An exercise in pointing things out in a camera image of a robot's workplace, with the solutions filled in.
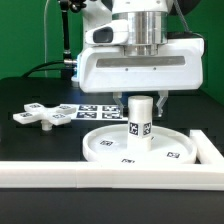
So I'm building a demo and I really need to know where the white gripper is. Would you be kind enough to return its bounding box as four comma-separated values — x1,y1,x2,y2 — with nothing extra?
78,38,204,117

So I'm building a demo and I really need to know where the white round table top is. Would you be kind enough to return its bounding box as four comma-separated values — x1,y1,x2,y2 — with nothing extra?
83,124,197,165

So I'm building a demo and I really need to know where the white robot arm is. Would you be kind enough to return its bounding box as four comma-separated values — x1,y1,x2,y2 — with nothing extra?
75,0,204,108

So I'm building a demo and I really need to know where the white sheet with markers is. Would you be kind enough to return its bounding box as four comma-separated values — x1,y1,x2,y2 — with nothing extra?
70,104,127,121

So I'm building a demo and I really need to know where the white L-shaped border fence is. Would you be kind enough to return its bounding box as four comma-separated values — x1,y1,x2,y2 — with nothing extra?
0,129,224,191

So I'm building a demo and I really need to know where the white cross-shaped table base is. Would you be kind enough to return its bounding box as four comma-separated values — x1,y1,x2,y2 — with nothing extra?
13,103,76,131

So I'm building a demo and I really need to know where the black cable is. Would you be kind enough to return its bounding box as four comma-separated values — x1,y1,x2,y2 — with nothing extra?
21,60,66,79

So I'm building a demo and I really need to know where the white thin cable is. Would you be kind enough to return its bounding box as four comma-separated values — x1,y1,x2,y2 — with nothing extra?
43,0,52,79

